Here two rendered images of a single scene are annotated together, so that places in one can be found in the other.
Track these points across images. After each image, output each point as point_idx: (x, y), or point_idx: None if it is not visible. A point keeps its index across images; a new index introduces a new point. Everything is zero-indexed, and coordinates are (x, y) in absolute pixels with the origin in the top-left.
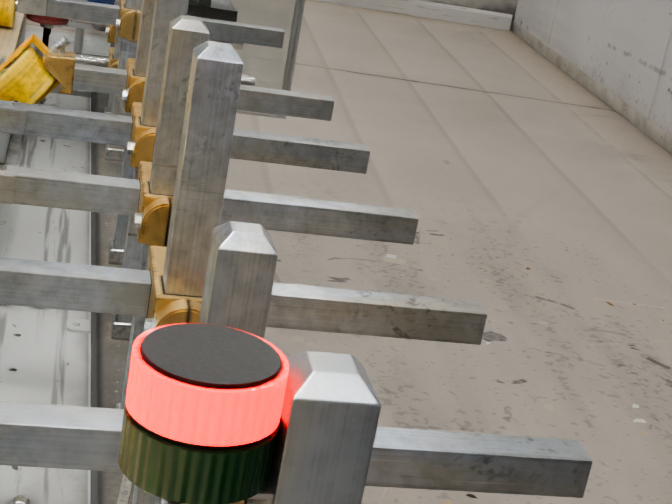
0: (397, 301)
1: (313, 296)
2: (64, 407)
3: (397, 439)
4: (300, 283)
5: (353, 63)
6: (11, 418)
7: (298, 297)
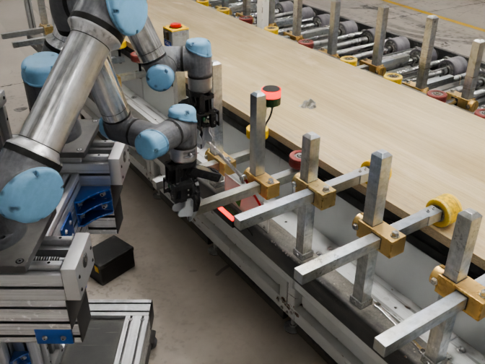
0: (324, 258)
1: (346, 245)
2: (344, 180)
3: (279, 201)
4: None
5: None
6: (348, 174)
7: (349, 243)
